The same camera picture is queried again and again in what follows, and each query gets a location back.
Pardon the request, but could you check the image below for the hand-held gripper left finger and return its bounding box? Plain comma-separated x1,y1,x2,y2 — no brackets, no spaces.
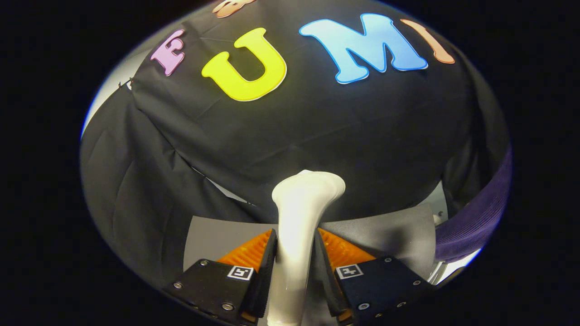
164,229,278,326

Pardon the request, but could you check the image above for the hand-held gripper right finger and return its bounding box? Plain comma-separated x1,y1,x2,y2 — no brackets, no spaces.
314,228,433,326

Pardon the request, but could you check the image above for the white garment steamer head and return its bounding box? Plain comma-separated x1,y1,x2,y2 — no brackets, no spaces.
267,170,346,326

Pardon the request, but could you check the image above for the purple corduroy jacket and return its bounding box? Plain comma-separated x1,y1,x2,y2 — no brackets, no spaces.
435,145,512,263

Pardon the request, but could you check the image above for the grey drawer cabinet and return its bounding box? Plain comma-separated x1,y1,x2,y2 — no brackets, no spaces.
183,202,438,281

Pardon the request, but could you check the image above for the black backdrop cloth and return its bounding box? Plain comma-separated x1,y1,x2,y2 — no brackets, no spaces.
81,0,510,290

